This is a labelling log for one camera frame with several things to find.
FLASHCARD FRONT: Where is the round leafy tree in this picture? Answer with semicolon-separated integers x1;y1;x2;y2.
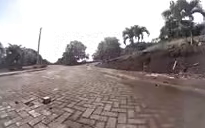
91;36;123;62
59;40;90;66

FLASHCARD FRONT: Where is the grey brick paved road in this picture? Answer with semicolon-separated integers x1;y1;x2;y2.
0;63;205;128

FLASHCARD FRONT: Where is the palm tree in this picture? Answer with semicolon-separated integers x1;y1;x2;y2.
121;24;151;47

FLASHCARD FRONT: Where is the brown earth bank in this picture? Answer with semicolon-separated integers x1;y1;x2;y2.
97;34;205;80

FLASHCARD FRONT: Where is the wooden utility pole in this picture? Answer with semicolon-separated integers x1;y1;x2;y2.
36;26;43;65

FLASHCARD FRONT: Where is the loose paving brick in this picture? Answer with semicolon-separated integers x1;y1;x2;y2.
41;96;52;105

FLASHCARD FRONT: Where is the brown dirt strip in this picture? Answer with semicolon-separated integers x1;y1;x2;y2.
99;66;205;128

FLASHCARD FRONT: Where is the grey kerb strip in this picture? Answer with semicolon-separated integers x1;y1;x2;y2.
0;65;49;79

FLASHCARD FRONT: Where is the tall dark tree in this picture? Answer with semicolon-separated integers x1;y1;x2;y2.
158;0;205;42

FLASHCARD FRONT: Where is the row of green bushes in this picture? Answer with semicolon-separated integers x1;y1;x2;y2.
0;37;50;70

